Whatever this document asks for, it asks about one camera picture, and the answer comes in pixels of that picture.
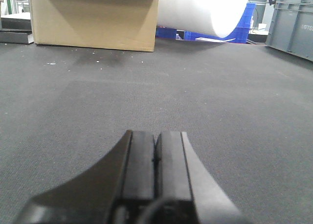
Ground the black metal frame rail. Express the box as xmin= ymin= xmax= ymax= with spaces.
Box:
xmin=0 ymin=17 xmax=34 ymax=45

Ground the brown cardboard box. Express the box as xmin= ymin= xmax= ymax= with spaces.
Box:
xmin=29 ymin=0 xmax=158 ymax=52

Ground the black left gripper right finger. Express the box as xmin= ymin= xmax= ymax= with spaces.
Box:
xmin=141 ymin=131 xmax=249 ymax=224

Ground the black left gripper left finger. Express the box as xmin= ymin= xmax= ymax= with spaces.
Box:
xmin=14 ymin=130 xmax=155 ymax=224

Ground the grey plastic crate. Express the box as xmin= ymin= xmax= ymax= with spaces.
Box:
xmin=266 ymin=0 xmax=313 ymax=61

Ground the blue plastic crate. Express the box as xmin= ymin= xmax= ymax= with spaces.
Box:
xmin=156 ymin=3 xmax=256 ymax=44

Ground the white paper sheet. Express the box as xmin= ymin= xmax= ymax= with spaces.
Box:
xmin=195 ymin=37 xmax=235 ymax=43

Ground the white foam roll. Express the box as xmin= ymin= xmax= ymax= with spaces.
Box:
xmin=157 ymin=0 xmax=248 ymax=38

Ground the black woven table mat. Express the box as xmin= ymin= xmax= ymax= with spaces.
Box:
xmin=0 ymin=39 xmax=313 ymax=224

